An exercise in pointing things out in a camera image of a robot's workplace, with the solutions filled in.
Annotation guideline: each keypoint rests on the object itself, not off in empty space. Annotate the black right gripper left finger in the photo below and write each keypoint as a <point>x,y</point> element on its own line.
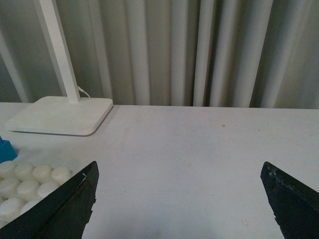
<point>63,214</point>

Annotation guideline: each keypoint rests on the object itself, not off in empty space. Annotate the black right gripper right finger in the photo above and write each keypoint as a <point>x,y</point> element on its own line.
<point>294,204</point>

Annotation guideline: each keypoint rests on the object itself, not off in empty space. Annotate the white studded base plate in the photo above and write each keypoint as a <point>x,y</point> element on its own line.
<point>23,185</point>

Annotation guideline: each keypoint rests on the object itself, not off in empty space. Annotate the blue three-stud block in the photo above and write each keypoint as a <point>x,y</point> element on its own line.
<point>7,152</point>

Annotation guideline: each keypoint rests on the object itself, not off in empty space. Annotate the white desk lamp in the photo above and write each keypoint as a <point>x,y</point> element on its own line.
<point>68,115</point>

